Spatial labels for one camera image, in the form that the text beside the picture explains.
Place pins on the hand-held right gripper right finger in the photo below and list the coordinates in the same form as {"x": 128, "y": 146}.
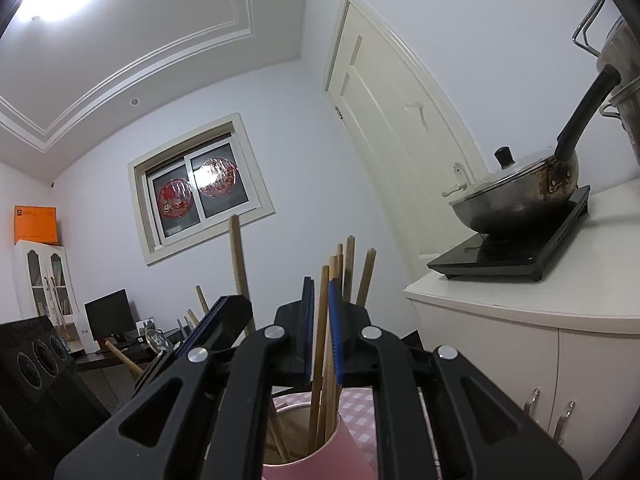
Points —
{"x": 336, "y": 335}

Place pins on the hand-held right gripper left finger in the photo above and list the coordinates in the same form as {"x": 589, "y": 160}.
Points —
{"x": 308, "y": 330}

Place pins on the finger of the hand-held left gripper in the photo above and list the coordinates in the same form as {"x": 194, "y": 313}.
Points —
{"x": 230, "y": 315}

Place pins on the light wooden chopstick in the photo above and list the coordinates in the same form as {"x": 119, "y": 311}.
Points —
{"x": 324, "y": 285}

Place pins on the bundle of chopsticks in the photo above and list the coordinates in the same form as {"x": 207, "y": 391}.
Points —
{"x": 349, "y": 270}

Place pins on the pink cup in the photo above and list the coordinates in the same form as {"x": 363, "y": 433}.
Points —
{"x": 345, "y": 455}

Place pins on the black monitor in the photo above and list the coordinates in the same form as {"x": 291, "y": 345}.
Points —
{"x": 109, "y": 317}

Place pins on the round red window decoration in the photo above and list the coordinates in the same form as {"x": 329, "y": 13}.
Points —
{"x": 216, "y": 177}
{"x": 175, "y": 199}

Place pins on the white framed window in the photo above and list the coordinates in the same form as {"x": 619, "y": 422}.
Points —
{"x": 200, "y": 190}

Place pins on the dark wooden desk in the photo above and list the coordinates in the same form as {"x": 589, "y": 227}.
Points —
{"x": 100, "y": 360}

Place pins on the white counter cabinet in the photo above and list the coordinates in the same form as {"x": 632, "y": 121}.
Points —
{"x": 500, "y": 340}

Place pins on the black induction cooker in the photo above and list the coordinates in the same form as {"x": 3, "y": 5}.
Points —
{"x": 505, "y": 260}

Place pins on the white glass-door cabinet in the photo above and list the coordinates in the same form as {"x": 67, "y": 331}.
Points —
{"x": 45, "y": 280}

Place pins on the black loudspeaker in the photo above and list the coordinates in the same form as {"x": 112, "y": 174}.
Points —
{"x": 45, "y": 390}

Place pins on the orange cardboard box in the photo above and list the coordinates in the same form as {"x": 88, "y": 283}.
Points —
{"x": 35, "y": 225}

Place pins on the wok lid with black knob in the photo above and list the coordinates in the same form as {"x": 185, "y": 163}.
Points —
{"x": 510, "y": 175}

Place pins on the white door hook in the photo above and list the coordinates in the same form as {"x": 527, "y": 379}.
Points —
{"x": 416, "y": 110}

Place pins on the stainless steel pot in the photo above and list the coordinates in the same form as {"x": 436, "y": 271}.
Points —
{"x": 622, "y": 85}

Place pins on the small photo frame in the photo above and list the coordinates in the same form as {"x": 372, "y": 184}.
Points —
{"x": 146, "y": 326}

